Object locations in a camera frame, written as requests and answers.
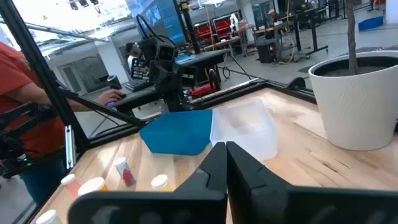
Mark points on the black standing desk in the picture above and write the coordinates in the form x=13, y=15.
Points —
x=312, y=31

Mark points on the small labelled pill bottle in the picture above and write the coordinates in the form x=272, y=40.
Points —
x=126, y=174

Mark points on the blue-green plastic bin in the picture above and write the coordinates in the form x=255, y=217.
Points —
x=177, y=133

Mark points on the red storage bin rack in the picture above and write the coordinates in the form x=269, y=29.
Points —
x=203, y=31

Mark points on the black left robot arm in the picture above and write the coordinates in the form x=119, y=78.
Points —
x=174, y=101

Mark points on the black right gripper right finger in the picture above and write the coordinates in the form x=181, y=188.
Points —
x=280, y=208

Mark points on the black aluminium table frame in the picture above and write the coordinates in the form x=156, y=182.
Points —
x=35, y=62

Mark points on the white plant pot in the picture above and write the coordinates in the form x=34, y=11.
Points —
x=357, y=109

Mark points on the black computer tower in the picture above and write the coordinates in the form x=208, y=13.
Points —
x=266, y=53

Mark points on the small white ball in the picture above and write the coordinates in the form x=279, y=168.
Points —
x=71, y=185

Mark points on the computer monitor blue screen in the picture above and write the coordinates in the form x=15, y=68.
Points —
x=161, y=18

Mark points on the red tool under desk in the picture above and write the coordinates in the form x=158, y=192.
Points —
x=202, y=91

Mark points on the black cylindrical speaker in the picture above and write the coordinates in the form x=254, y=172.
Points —
x=114, y=81

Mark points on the green pill bottle white cap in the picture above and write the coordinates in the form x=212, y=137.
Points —
x=48, y=217

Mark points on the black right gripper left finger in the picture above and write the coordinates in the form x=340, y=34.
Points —
x=186, y=208

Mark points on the silver metal corner bracket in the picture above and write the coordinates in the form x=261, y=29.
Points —
x=70, y=146

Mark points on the person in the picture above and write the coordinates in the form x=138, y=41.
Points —
x=18, y=77
x=133, y=53
x=273, y=17

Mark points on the blue floor mat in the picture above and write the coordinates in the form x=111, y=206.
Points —
x=371, y=23

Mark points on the black computer mouse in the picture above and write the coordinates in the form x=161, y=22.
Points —
x=112, y=102

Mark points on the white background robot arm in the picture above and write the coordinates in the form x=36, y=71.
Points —
x=234, y=21

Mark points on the orange pill bottle white cap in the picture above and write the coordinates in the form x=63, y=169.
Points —
x=160, y=182

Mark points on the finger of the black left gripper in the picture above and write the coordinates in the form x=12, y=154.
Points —
x=161, y=81
x=175, y=81

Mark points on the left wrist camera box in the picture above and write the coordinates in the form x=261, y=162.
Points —
x=166, y=53

